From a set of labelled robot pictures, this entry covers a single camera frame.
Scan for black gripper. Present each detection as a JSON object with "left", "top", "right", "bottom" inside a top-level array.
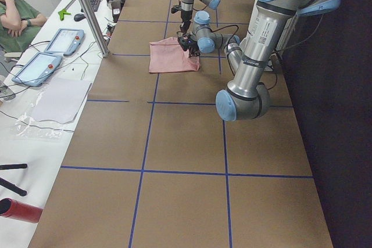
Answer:
[
  {"left": 171, "top": 2, "right": 193, "bottom": 33},
  {"left": 177, "top": 35, "right": 200, "bottom": 57}
]

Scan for pink Snoopy t-shirt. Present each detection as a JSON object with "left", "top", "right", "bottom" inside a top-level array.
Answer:
[{"left": 149, "top": 37, "right": 200, "bottom": 74}]

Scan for black electronics box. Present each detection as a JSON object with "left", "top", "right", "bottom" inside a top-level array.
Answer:
[{"left": 110, "top": 0, "right": 121, "bottom": 23}]

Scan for black computer mouse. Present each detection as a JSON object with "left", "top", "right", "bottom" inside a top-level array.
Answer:
[{"left": 73, "top": 13, "right": 85, "bottom": 22}]

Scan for upper teach pendant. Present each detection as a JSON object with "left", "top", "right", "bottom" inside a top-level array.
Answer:
[{"left": 44, "top": 28, "right": 85, "bottom": 56}]

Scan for teach pendant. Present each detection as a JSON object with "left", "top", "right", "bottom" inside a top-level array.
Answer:
[
  {"left": 44, "top": 28, "right": 85, "bottom": 56},
  {"left": 12, "top": 52, "right": 62, "bottom": 87}
]

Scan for green plastic tool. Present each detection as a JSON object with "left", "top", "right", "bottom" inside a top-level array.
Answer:
[{"left": 58, "top": 9, "right": 71, "bottom": 21}]

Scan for lower teach pendant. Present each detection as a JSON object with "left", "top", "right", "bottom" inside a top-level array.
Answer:
[{"left": 12, "top": 52, "right": 62, "bottom": 87}]

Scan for seated person green shirt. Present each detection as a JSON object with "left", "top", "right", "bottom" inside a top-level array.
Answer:
[{"left": 1, "top": 0, "right": 47, "bottom": 53}]

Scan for red cylinder bottle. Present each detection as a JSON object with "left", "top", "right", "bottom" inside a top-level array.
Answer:
[{"left": 1, "top": 198, "right": 43, "bottom": 223}]

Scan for aluminium frame post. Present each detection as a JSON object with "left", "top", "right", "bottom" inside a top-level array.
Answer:
[{"left": 79, "top": 0, "right": 109, "bottom": 58}]

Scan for black camera tripod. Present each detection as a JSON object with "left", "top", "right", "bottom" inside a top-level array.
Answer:
[{"left": 1, "top": 163, "right": 28, "bottom": 197}]

